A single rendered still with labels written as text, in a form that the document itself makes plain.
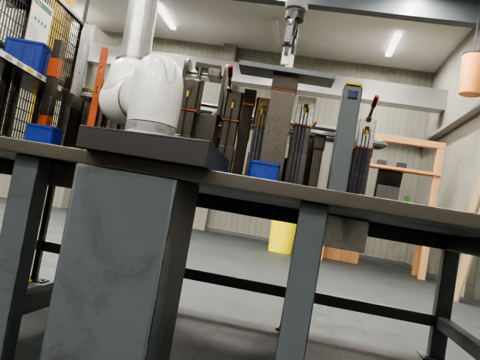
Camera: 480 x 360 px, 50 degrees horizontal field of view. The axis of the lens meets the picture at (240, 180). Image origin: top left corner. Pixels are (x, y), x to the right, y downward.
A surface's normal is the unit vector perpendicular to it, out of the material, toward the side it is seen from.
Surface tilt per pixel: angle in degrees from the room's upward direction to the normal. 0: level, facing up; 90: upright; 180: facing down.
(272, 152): 90
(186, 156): 90
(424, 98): 90
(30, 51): 90
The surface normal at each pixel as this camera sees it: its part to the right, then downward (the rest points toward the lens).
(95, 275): -0.12, -0.07
